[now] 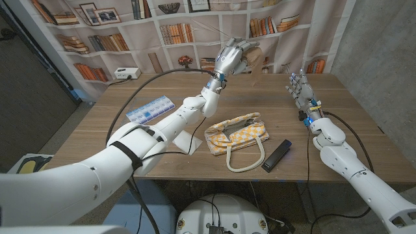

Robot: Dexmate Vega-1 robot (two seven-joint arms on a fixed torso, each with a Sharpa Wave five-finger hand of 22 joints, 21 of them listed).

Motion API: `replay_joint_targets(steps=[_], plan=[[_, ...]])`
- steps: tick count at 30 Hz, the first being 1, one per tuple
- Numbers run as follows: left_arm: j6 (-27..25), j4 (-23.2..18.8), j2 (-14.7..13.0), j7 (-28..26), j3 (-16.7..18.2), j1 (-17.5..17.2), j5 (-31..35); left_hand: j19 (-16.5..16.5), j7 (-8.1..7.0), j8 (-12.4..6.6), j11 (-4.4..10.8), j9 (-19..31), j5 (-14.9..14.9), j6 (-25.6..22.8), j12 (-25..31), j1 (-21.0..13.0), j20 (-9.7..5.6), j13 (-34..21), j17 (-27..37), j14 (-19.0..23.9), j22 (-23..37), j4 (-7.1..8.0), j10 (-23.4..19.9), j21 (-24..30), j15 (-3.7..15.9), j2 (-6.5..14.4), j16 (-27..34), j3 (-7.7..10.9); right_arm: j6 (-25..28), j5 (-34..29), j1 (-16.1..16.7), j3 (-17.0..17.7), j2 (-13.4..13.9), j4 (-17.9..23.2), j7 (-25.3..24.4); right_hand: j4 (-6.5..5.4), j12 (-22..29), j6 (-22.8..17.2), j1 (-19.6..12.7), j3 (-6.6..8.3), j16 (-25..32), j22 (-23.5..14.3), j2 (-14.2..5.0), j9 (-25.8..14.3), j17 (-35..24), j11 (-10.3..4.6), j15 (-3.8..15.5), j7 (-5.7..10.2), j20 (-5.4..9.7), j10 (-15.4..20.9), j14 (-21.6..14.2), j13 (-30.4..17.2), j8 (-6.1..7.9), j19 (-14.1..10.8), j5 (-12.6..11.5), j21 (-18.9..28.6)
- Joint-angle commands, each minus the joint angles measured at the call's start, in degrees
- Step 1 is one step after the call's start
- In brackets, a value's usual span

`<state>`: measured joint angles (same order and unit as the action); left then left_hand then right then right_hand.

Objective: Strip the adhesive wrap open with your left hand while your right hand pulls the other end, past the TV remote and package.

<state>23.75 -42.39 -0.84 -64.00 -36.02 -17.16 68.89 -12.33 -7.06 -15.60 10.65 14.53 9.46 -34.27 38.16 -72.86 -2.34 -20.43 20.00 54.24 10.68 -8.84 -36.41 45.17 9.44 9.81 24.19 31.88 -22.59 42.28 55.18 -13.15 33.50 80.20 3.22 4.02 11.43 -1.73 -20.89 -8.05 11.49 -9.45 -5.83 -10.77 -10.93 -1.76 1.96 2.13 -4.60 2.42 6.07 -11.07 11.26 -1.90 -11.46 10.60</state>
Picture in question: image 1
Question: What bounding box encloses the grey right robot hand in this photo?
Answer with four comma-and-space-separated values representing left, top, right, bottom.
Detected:
285, 68, 324, 126

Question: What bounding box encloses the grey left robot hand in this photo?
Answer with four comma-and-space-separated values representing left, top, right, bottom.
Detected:
213, 37, 261, 81

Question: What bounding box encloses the tan adhesive wrap roll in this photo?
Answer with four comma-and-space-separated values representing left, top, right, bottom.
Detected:
242, 46, 265, 88

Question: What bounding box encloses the white flat package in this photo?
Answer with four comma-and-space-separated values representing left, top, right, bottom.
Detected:
172, 129, 203, 156

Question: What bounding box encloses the white power strip box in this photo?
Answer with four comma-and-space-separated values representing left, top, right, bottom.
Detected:
114, 67, 142, 80

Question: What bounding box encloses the printed bookshelf backdrop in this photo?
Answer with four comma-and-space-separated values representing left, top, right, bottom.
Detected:
6, 0, 358, 102

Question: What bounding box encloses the yellow white checkered handbag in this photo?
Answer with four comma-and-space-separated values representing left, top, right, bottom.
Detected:
204, 112, 270, 173

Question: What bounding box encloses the grey metal table leg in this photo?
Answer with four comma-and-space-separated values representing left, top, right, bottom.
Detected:
297, 181, 316, 224

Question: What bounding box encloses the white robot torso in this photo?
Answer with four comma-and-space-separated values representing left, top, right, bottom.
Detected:
175, 194, 270, 234

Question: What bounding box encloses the yellow black floor mat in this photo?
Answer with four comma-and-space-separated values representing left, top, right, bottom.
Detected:
16, 155, 55, 174

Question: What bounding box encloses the thin black right arm wire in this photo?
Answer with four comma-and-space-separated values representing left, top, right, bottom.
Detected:
305, 127, 311, 183

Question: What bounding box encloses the thin black arm wire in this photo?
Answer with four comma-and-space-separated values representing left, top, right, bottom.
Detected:
305, 127, 311, 183
141, 116, 207, 162

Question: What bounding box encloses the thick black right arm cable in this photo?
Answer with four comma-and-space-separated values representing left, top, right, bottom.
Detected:
323, 111, 374, 234

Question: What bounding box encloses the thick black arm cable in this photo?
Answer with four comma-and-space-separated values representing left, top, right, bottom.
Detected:
105, 68, 217, 234
323, 111, 374, 234

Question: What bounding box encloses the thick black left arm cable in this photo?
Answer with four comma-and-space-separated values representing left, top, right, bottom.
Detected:
105, 68, 217, 234

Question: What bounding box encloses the thin black left arm wire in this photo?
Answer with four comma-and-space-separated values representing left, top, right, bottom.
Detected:
141, 116, 207, 162

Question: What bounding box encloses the black power strip cord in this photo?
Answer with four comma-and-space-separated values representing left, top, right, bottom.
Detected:
108, 76, 133, 87

